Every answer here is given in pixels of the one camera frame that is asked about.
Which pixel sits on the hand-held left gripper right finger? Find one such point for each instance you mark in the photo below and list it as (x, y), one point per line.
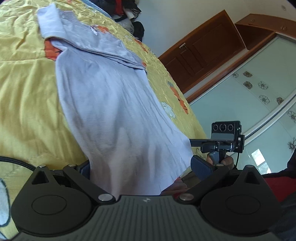
(200, 166)

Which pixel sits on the blue knitted blanket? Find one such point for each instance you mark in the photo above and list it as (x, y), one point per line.
(101, 8)

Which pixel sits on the yellow carrot print blanket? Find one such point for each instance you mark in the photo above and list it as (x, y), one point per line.
(27, 92)

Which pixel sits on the black jacket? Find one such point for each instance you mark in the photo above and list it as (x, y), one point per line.
(131, 5)

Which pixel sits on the clear plastic bag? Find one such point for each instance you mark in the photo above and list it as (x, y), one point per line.
(128, 24)

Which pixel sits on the wardrobe with frosted glass doors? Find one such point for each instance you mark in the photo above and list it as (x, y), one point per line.
(231, 104)

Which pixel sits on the person's right hand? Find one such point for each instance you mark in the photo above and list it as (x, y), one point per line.
(229, 161)

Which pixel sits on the person's red jacket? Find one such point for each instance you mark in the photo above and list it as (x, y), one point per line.
(282, 185)

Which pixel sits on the black backpack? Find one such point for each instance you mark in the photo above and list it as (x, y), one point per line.
(138, 31)

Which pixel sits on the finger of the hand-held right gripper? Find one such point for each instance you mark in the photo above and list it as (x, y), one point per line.
(201, 142)

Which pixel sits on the brown wooden door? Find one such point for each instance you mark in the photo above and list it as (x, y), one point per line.
(208, 51)

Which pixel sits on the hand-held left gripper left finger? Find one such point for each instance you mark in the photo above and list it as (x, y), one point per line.
(84, 170)

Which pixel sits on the person's dark clothing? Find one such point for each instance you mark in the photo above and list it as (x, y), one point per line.
(288, 217)

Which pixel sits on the light purple long-sleeve top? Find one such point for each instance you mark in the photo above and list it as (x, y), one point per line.
(111, 111)

